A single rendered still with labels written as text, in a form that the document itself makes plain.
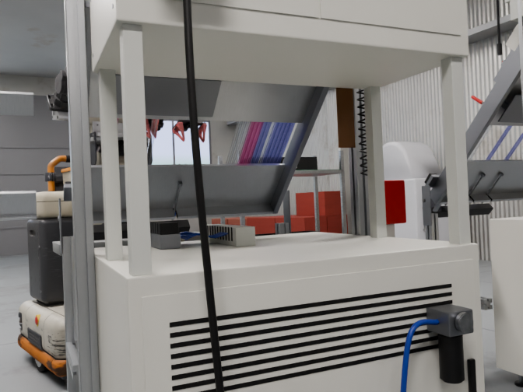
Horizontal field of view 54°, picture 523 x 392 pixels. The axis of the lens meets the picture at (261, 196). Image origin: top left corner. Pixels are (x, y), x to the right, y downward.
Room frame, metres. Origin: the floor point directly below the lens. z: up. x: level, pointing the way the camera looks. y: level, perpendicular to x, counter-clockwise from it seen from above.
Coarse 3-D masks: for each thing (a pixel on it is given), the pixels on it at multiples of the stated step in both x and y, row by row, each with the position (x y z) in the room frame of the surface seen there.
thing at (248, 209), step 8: (168, 208) 1.74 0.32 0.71; (176, 208) 1.75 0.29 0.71; (184, 208) 1.76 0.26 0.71; (192, 208) 1.77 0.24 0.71; (208, 208) 1.79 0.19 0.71; (216, 208) 1.80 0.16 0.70; (224, 208) 1.81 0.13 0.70; (232, 208) 1.82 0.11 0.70; (240, 208) 1.83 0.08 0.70; (248, 208) 1.84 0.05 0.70; (256, 208) 1.85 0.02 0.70; (264, 208) 1.87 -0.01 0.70; (96, 216) 1.63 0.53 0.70; (152, 216) 1.69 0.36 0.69; (160, 216) 1.70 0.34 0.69; (168, 216) 1.71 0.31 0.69; (184, 216) 1.73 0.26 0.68; (192, 216) 1.75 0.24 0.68; (208, 216) 1.77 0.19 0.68; (216, 216) 1.79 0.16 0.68
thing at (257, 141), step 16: (240, 128) 1.60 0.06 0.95; (256, 128) 1.62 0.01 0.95; (272, 128) 1.64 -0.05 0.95; (288, 128) 1.66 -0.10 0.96; (240, 144) 1.65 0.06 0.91; (256, 144) 1.67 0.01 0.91; (272, 144) 1.69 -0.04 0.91; (240, 160) 1.70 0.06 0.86; (256, 160) 1.72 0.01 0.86; (272, 160) 1.75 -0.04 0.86
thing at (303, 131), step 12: (312, 96) 1.58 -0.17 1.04; (324, 96) 1.55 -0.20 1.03; (312, 108) 1.58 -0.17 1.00; (312, 120) 1.60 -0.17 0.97; (300, 132) 1.66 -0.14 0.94; (300, 144) 1.66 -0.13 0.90; (288, 156) 1.74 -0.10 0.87; (300, 156) 1.70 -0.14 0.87; (288, 168) 1.75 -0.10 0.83; (288, 180) 1.77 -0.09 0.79; (276, 192) 1.84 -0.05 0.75; (276, 204) 1.84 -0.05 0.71
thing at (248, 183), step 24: (96, 168) 1.52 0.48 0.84; (120, 168) 1.54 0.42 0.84; (168, 168) 1.61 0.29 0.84; (192, 168) 1.64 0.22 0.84; (216, 168) 1.67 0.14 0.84; (240, 168) 1.71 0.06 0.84; (264, 168) 1.75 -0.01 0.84; (96, 192) 1.58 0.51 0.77; (168, 192) 1.68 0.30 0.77; (192, 192) 1.72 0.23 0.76; (216, 192) 1.76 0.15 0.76; (240, 192) 1.80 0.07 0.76; (264, 192) 1.84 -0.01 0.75
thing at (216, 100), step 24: (96, 96) 1.34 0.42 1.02; (120, 96) 1.32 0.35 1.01; (168, 96) 1.37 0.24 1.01; (216, 96) 1.42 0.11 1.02; (240, 96) 1.50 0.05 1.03; (264, 96) 1.52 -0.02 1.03; (288, 96) 1.55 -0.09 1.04; (216, 120) 1.53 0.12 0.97; (240, 120) 1.56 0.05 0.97; (264, 120) 1.59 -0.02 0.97; (288, 120) 1.62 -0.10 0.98
